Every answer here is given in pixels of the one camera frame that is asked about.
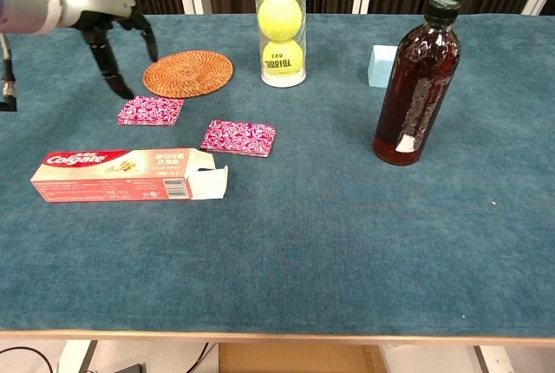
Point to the pink patterned packet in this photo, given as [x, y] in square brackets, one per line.
[151, 110]
[238, 139]

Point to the round woven rattan coaster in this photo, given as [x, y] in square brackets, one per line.
[188, 73]

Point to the red Colgate toothpaste box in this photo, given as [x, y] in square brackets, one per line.
[108, 175]

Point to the plain yellow tennis ball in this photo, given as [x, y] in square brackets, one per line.
[279, 17]

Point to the yellow tennis ball black print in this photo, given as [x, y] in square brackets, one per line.
[282, 58]

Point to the clear plastic tennis ball tube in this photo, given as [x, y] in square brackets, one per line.
[279, 80]

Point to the light blue foam cube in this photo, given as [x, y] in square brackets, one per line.
[381, 65]

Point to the blue-green velvet table cloth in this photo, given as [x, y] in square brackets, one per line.
[303, 238]

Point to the dark brown liquid bottle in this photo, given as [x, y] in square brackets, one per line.
[416, 87]

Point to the white table leg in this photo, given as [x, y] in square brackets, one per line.
[76, 357]
[492, 360]

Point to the brown cardboard box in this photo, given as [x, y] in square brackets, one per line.
[299, 357]

